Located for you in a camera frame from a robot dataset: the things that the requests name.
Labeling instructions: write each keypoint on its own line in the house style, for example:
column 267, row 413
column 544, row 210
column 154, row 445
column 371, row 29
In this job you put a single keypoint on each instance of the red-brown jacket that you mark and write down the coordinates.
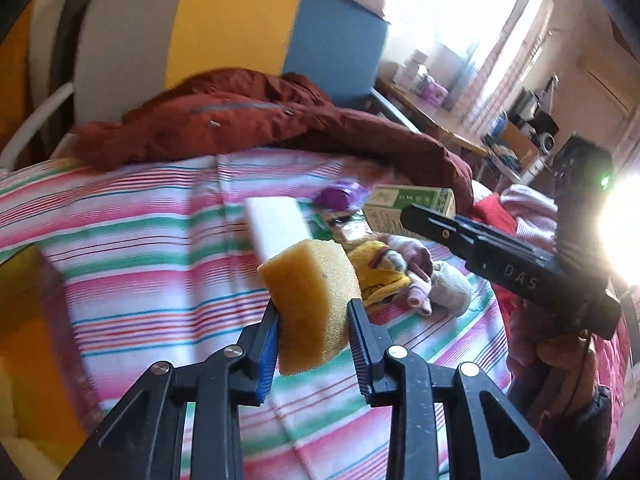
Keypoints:
column 250, row 115

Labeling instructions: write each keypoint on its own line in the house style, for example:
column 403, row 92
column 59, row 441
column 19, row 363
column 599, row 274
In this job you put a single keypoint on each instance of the white rectangular bar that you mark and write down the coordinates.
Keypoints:
column 275, row 225

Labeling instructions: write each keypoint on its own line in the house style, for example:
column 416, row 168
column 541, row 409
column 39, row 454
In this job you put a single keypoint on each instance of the person's right hand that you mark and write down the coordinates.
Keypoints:
column 560, row 357

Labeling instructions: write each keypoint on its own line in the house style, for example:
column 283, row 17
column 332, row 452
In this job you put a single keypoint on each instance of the rounded yellow sponge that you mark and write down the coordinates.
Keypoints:
column 310, row 295

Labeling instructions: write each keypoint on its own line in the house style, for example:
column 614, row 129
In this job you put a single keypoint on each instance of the pink knitted cloth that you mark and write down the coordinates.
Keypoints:
column 530, row 210

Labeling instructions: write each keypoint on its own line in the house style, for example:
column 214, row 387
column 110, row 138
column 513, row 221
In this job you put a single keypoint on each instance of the items on side desk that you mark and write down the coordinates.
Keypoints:
column 410, row 70

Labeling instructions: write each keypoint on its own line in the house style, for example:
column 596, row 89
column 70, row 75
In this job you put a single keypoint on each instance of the golden rectangular tin box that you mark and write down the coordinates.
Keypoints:
column 35, row 350

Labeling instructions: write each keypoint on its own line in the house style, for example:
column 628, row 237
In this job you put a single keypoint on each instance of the wooden wardrobe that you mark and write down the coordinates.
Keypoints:
column 15, row 85

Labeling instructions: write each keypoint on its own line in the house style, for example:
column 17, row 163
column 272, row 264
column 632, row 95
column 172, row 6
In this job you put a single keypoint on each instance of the purple packet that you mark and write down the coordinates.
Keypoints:
column 340, row 194

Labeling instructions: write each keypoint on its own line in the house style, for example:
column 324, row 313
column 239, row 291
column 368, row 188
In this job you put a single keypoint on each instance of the person's right forearm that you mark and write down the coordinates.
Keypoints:
column 585, row 440

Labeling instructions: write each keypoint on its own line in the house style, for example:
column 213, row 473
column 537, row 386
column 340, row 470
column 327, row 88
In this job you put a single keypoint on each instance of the green and cream box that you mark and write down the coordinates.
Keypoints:
column 392, row 200

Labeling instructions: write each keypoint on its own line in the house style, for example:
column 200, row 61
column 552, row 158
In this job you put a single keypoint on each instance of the grey yellow blue padded chair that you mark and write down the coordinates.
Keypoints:
column 225, row 25

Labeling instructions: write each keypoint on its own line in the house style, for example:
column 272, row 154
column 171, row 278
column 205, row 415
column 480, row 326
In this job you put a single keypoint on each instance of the pink striped curtain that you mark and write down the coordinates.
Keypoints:
column 510, row 45

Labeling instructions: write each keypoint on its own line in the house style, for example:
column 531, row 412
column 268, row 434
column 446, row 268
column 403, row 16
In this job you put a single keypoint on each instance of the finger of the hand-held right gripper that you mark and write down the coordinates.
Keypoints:
column 440, row 227

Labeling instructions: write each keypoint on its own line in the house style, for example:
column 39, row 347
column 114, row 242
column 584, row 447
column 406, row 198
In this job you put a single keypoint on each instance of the wooden desk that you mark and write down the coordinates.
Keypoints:
column 430, row 120

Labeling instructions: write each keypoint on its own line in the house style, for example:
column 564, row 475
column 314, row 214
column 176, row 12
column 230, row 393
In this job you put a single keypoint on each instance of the black radio speaker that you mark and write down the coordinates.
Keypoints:
column 544, row 132

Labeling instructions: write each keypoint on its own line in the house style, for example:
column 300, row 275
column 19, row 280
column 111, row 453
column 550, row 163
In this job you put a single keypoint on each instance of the striped bed blanket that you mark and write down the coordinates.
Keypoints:
column 150, row 240

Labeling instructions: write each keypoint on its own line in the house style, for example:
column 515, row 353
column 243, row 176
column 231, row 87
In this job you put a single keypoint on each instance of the yellow printed sock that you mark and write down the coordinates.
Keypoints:
column 377, row 272

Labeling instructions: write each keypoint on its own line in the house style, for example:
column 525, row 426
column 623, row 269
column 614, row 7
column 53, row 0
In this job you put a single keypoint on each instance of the red cloth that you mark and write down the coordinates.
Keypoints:
column 495, row 210

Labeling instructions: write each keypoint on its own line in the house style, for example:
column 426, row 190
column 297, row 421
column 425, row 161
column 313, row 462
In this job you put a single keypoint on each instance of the purple tissue box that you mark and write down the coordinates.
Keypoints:
column 434, row 91

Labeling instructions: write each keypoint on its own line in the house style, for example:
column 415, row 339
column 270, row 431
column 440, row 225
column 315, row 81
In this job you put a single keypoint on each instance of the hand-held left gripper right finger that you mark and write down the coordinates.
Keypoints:
column 362, row 355

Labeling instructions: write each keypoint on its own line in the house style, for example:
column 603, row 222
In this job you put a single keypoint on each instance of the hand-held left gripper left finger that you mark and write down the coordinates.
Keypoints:
column 267, row 360

